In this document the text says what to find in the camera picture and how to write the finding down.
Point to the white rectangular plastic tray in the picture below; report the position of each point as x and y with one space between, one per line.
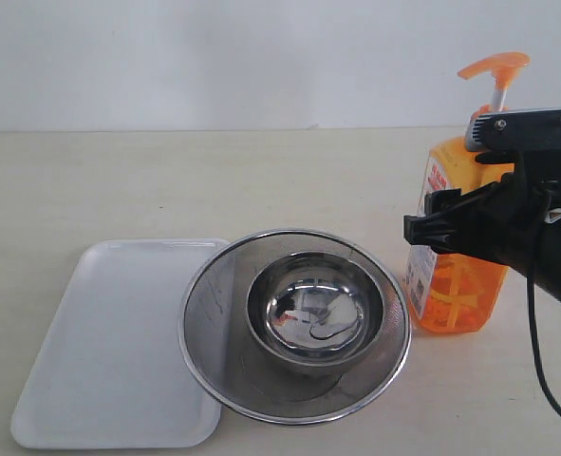
109 374

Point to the small stainless steel bowl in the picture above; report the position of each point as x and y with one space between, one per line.
314 312

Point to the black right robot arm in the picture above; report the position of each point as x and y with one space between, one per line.
547 278

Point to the orange dish soap pump bottle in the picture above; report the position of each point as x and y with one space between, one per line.
456 293

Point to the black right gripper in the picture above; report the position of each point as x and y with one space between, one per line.
517 219

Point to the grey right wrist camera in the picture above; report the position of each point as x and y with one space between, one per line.
525 130

